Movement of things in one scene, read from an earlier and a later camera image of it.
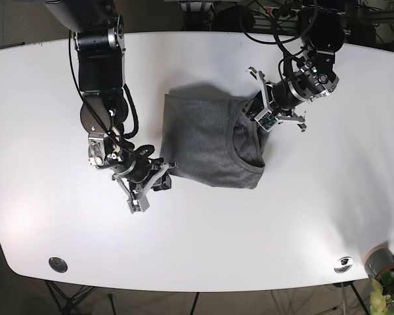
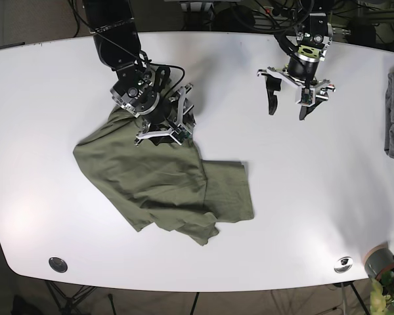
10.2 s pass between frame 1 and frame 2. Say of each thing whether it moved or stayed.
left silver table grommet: stayed
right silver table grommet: stayed
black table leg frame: stayed
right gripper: moved
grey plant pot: stayed
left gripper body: moved
